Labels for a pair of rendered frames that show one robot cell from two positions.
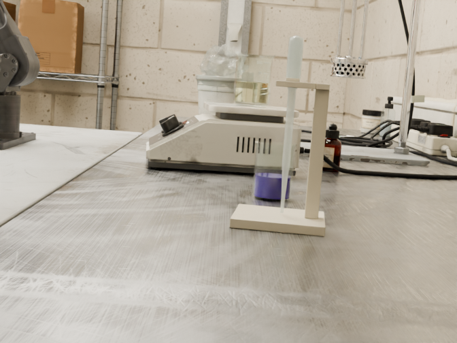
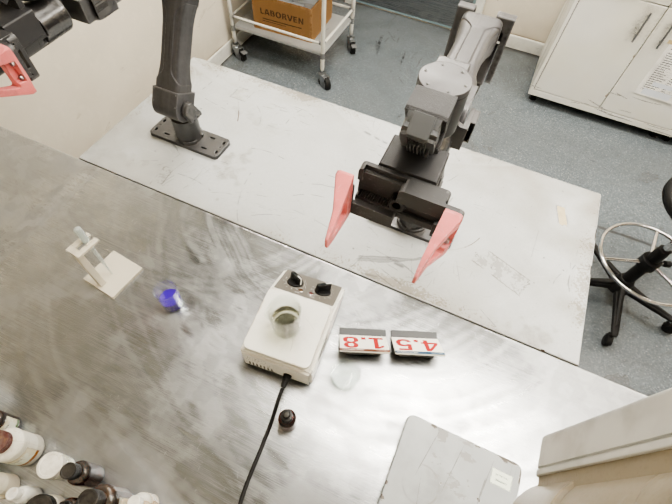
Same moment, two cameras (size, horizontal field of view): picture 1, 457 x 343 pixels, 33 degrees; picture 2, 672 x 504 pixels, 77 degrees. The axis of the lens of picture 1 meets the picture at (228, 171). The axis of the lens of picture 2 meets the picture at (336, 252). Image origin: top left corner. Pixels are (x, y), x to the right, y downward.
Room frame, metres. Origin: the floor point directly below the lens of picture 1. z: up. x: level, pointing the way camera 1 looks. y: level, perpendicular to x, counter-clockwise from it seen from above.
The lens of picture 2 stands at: (1.23, -0.26, 1.67)
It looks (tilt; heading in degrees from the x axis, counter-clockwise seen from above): 57 degrees down; 110
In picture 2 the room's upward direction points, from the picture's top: 5 degrees clockwise
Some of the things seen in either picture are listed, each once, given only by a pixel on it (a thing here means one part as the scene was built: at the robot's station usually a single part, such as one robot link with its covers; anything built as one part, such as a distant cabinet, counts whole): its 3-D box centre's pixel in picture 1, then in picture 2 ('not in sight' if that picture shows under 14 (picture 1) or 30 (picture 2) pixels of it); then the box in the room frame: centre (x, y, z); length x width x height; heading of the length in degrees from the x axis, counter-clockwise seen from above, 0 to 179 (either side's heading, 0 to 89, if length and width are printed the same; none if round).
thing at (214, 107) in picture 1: (249, 109); (288, 326); (1.06, -0.02, 0.98); 0.12 x 0.12 x 0.01; 6
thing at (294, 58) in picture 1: (294, 61); not in sight; (0.67, -0.05, 1.04); 0.01 x 0.01 x 0.04; 84
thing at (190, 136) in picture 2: not in sight; (186, 126); (0.58, 0.35, 0.94); 0.20 x 0.07 x 0.08; 0
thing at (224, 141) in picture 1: (228, 139); (294, 323); (1.06, 0.00, 0.94); 0.22 x 0.13 x 0.08; 96
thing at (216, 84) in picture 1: (221, 83); not in sight; (2.13, 0.04, 1.01); 0.14 x 0.14 x 0.21
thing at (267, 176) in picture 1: (273, 170); (169, 296); (0.82, -0.05, 0.93); 0.04 x 0.04 x 0.06
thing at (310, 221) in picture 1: (284, 151); (101, 258); (0.67, -0.05, 0.96); 0.08 x 0.08 x 0.13; 84
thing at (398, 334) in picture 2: not in sight; (416, 342); (1.28, 0.08, 0.92); 0.09 x 0.06 x 0.04; 23
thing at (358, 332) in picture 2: not in sight; (363, 340); (1.19, 0.04, 0.92); 0.09 x 0.06 x 0.04; 23
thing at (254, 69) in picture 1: (254, 79); (283, 318); (1.06, -0.03, 1.02); 0.06 x 0.05 x 0.08; 46
